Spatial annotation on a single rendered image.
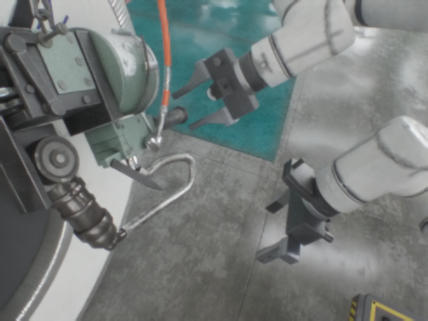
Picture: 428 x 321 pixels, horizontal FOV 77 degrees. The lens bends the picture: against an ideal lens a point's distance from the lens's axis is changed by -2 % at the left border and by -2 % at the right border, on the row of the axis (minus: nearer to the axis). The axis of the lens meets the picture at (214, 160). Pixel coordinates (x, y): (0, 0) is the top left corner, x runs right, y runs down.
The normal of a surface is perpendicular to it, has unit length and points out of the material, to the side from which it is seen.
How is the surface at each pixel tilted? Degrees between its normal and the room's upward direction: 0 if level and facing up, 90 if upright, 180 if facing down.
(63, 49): 58
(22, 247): 29
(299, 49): 70
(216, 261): 0
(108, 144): 65
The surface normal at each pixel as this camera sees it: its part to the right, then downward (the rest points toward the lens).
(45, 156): 0.88, -0.21
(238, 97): -0.33, 0.33
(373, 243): 0.09, -0.64
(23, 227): -0.15, -0.07
